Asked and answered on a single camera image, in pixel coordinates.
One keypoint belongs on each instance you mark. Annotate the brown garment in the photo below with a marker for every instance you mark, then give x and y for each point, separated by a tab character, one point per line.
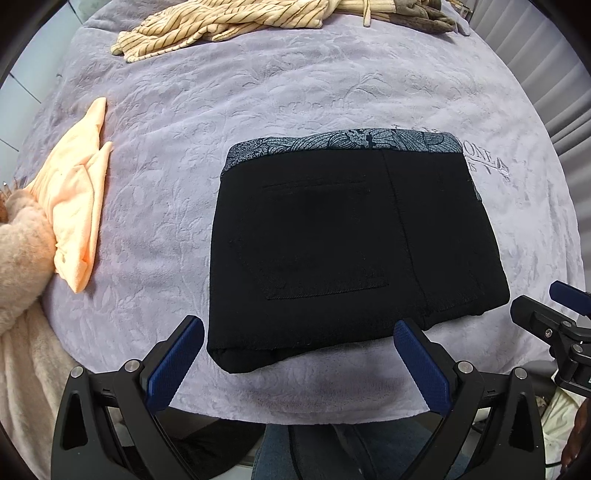
429	16

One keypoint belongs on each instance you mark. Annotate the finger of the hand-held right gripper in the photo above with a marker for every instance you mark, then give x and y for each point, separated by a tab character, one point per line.
535	316
570	295

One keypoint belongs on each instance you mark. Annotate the black pants with patterned lining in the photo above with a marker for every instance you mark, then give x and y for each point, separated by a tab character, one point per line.
332	258

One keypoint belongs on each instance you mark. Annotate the person's legs in jeans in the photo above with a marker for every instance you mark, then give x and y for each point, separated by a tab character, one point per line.
351	454

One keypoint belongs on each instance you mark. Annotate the fluffy beige blanket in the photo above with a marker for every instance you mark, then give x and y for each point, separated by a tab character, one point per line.
23	258

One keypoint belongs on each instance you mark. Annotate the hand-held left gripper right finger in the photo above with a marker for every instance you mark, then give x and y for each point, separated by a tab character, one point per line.
422	364

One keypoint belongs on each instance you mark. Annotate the white cloth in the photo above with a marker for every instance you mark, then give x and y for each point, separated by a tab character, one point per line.
556	429

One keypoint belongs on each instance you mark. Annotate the beige striped garment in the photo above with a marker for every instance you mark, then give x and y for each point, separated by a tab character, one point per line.
203	25

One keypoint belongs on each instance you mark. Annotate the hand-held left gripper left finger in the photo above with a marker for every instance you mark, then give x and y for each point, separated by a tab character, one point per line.
171	360

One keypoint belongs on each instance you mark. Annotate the orange cloth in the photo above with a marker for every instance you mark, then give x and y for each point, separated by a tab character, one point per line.
76	198

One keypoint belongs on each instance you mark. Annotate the purple embossed blanket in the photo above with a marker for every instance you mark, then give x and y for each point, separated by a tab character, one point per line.
184	115

